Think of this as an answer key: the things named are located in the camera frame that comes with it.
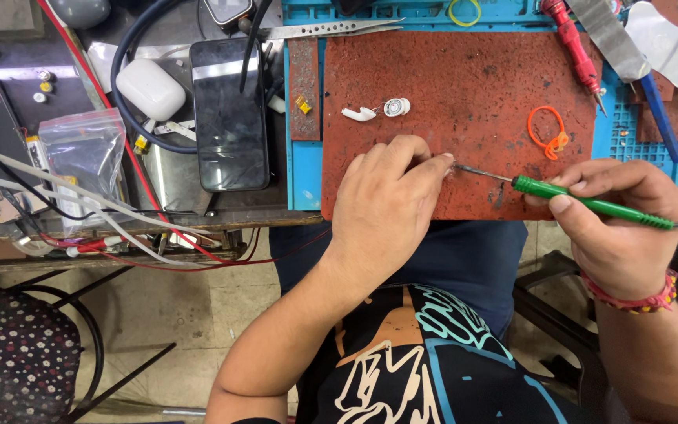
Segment person's right hand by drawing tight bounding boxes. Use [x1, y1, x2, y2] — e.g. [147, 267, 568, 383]
[524, 157, 678, 301]

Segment person's left hand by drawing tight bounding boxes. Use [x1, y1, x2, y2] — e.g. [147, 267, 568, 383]
[323, 135, 456, 291]

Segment green soldering iron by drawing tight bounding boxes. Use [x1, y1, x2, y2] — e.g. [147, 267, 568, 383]
[454, 164, 676, 231]

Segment blue silicone repair mat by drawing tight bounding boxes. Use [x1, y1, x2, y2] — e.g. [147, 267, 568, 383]
[282, 0, 678, 212]

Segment white earbud stem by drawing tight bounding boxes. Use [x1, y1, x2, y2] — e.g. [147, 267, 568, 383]
[341, 106, 379, 123]

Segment white earbud speaker head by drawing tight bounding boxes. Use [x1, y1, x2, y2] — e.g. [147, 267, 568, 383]
[383, 97, 412, 119]

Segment orange rubber band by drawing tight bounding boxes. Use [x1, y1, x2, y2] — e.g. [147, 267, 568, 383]
[527, 105, 570, 161]

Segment red-brown work mat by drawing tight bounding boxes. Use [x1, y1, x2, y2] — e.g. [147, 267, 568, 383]
[320, 31, 605, 222]

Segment black printed t-shirt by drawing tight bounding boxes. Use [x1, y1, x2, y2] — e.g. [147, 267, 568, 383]
[230, 284, 616, 424]

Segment black smartphone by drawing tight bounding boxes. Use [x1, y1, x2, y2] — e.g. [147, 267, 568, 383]
[189, 38, 272, 193]

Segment steel tweezers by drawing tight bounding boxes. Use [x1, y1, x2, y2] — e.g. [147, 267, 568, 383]
[257, 18, 406, 41]

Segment shiny white plate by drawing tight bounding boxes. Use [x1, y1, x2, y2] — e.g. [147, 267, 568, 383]
[624, 0, 678, 95]

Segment red screwdriver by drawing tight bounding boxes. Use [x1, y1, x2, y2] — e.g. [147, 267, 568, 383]
[539, 0, 609, 118]

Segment yellow-green rubber band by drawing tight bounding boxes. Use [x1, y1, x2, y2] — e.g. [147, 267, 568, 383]
[448, 0, 483, 28]

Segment smartwatch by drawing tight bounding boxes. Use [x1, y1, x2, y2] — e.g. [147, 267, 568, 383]
[203, 0, 256, 31]

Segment white earbuds case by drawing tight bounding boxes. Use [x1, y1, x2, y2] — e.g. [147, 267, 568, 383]
[115, 58, 187, 122]

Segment clear plastic zip bag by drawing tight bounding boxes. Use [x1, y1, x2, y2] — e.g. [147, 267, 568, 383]
[38, 107, 132, 237]

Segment grey round object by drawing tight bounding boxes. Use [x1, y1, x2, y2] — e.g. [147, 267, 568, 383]
[47, 0, 112, 31]

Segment black chair with floral cushion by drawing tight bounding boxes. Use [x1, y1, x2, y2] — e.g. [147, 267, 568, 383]
[0, 266, 179, 424]

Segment red beaded bracelet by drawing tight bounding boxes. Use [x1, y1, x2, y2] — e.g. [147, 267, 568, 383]
[580, 268, 678, 314]

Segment blue-handled metal spatula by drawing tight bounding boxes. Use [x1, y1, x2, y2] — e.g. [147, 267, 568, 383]
[567, 0, 678, 164]

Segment red wire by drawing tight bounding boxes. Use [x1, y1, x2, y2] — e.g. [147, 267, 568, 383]
[36, 0, 333, 273]

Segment dark blue cable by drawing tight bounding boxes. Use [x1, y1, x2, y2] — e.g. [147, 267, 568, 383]
[110, 0, 200, 155]

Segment white cable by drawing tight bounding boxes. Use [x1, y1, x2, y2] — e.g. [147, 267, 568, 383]
[0, 147, 225, 269]

